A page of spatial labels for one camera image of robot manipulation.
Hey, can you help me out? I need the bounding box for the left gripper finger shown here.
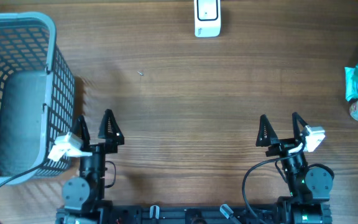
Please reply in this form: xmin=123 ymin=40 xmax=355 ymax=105
xmin=70 ymin=115 xmax=90 ymax=146
xmin=98 ymin=109 xmax=124 ymax=145

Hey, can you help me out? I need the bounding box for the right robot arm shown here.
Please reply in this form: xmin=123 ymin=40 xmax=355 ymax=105
xmin=254 ymin=112 xmax=334 ymax=224

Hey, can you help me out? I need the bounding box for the left camera cable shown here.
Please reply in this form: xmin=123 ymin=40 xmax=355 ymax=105
xmin=0 ymin=158 xmax=52 ymax=224

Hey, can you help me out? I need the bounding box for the pale green wipes packet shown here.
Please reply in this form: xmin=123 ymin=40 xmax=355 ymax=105
xmin=344 ymin=67 xmax=358 ymax=101

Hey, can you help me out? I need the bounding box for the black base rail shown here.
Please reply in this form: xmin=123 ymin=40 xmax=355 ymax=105
xmin=55 ymin=204 xmax=333 ymax=224

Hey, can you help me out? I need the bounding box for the camera cable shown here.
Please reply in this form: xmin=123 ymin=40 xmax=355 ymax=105
xmin=0 ymin=158 xmax=52 ymax=224
xmin=241 ymin=141 xmax=307 ymax=224

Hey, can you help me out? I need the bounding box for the white barcode scanner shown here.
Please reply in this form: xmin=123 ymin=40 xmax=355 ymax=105
xmin=193 ymin=0 xmax=221 ymax=38

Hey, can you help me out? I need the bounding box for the grey plastic mesh basket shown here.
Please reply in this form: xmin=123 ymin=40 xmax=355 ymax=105
xmin=0 ymin=12 xmax=75 ymax=185

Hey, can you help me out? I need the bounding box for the right camera cable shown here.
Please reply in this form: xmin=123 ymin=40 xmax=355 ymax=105
xmin=241 ymin=141 xmax=307 ymax=224

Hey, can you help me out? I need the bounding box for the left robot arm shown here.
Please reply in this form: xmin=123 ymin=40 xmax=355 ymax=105
xmin=55 ymin=109 xmax=124 ymax=224

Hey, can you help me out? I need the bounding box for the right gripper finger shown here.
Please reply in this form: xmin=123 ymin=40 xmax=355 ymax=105
xmin=255 ymin=114 xmax=279 ymax=147
xmin=292 ymin=112 xmax=308 ymax=140

